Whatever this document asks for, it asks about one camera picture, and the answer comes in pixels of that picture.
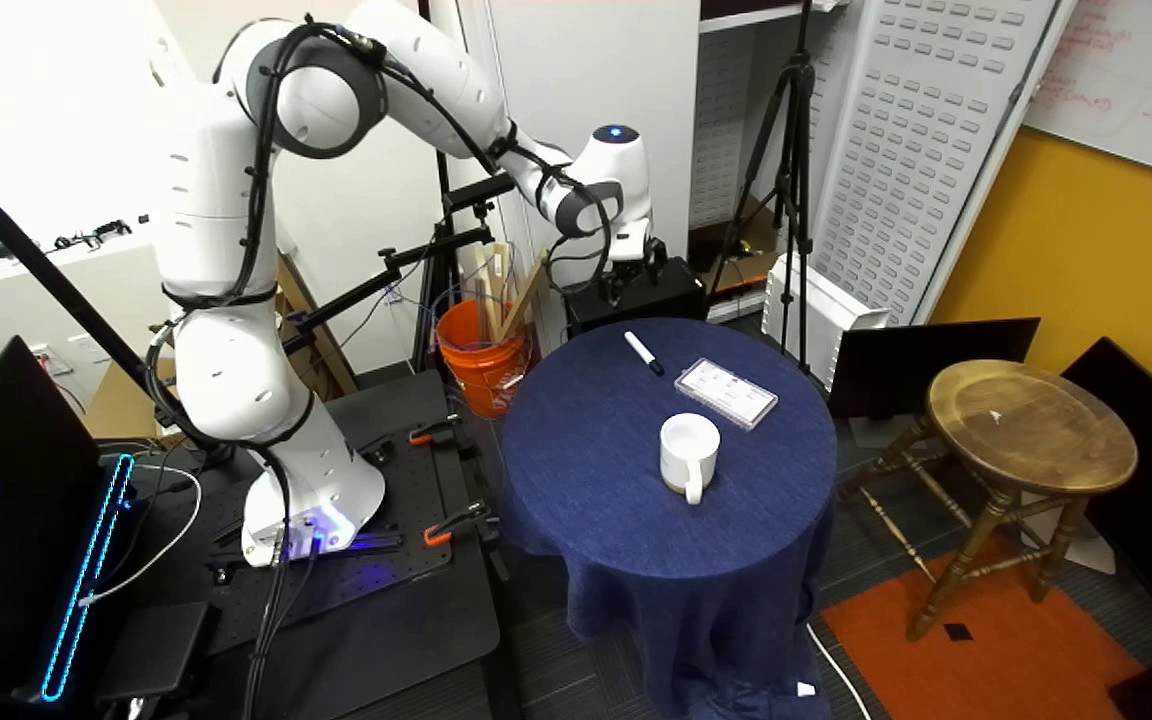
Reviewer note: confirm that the black slanted pole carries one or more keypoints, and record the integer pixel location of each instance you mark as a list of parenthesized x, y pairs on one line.
[(46, 275)]

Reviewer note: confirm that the clear plastic card case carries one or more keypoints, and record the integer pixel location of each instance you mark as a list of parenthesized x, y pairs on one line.
[(726, 393)]

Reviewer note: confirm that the white mug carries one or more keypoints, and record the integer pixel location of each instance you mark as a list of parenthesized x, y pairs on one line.
[(688, 452)]

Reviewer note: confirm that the black and white marker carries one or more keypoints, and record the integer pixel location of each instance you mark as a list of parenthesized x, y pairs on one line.
[(644, 353)]

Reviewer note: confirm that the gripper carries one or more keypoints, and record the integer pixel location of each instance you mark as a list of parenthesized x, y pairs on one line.
[(639, 268)]

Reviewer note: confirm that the white shelf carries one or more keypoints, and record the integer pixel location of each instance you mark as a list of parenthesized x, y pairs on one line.
[(751, 120)]

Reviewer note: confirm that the blue tablecloth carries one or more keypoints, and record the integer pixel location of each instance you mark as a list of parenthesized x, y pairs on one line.
[(676, 560)]

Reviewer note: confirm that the bundle of wooden sticks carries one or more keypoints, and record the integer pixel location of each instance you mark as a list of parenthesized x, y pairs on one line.
[(498, 290)]

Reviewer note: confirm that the black laptop with blue light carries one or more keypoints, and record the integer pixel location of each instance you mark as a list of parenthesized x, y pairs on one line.
[(6, 540)]

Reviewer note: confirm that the cardboard box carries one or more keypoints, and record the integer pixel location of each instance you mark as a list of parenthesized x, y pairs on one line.
[(126, 400)]

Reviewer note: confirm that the whiteboard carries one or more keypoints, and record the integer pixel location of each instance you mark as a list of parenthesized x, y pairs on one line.
[(1136, 80)]

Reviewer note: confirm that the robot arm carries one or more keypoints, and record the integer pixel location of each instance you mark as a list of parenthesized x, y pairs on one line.
[(226, 370)]

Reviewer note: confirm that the white louvered panel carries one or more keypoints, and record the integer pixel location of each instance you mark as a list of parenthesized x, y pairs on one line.
[(926, 150)]

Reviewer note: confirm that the black tripod stand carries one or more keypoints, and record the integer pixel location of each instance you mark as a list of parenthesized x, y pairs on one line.
[(792, 170)]

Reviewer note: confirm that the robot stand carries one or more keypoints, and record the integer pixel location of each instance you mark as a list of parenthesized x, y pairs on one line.
[(406, 600)]

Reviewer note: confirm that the orange mat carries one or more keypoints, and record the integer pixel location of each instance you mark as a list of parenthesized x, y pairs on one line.
[(986, 670)]

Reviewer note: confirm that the white ribbed heater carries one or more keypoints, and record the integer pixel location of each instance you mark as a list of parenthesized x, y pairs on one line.
[(816, 320)]

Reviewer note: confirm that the white desk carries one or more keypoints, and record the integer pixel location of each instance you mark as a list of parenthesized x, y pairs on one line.
[(46, 300)]

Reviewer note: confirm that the orange bucket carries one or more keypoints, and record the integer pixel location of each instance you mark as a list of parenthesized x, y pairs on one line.
[(481, 370)]

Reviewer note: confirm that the round wooden stool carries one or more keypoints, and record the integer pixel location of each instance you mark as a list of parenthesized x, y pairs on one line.
[(1031, 425)]

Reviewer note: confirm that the black box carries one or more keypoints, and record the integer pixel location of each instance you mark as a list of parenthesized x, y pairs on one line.
[(671, 298)]

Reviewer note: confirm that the orange clamp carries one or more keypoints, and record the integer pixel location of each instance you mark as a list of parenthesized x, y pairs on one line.
[(446, 528), (428, 433)]

